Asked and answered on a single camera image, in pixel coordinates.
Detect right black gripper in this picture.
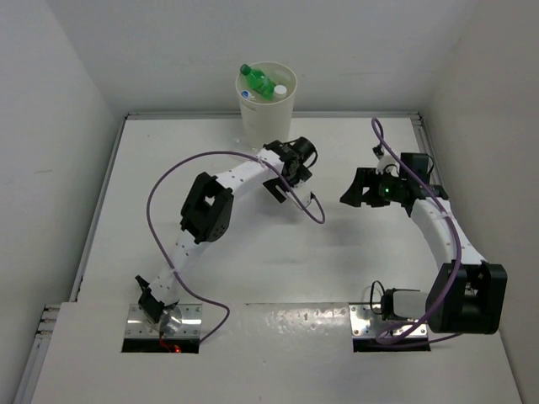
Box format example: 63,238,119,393
340,167,406,208

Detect green plastic bottle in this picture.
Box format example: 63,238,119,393
239,64,276,100

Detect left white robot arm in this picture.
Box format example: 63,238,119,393
136,137,325,323

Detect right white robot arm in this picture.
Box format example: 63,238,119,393
339,152,508,334

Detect white plastic bin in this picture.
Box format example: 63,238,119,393
235,61,298,150

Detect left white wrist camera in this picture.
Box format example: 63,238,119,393
289,182,313,210

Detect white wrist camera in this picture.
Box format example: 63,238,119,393
372,144,398,174
289,182,313,210

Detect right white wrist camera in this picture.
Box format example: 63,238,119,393
372,144,398,174

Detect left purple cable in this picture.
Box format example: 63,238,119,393
146,151,326,345

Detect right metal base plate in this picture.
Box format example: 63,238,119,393
349,303,410,342

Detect metal base plate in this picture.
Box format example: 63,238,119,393
125,304,202,339
349,303,410,342

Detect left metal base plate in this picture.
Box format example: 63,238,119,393
125,304,202,339

